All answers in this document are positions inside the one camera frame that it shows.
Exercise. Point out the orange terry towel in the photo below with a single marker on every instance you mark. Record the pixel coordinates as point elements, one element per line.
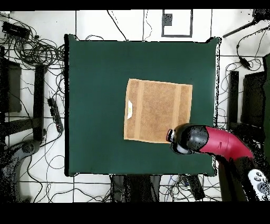
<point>158,105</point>

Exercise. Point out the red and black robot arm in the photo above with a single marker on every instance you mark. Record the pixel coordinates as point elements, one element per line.
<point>223,143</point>

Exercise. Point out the black power strip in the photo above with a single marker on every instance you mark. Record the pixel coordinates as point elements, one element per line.
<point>196,188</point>
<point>55,114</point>

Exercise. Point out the dark green tablecloth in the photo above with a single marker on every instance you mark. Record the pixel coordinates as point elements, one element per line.
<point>88,137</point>

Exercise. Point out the black stand bar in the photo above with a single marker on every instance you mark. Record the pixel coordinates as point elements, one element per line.
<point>233,84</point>
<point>39,101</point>

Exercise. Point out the black equipment case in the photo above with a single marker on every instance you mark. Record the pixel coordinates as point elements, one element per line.
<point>13,88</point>
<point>253,95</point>

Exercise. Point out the black power adapter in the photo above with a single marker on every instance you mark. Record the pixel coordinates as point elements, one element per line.
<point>244,63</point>

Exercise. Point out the black tripod pole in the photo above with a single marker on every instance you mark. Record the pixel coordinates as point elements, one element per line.
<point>238,29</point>

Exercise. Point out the black stand base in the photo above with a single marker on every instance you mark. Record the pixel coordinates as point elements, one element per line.
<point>27,147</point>

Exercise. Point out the black electronics box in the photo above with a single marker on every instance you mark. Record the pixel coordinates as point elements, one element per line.
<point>15,30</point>

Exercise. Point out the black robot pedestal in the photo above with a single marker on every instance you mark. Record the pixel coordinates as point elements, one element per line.
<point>135,188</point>

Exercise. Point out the grey square floor frame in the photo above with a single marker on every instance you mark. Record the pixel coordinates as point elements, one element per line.
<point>167,20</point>

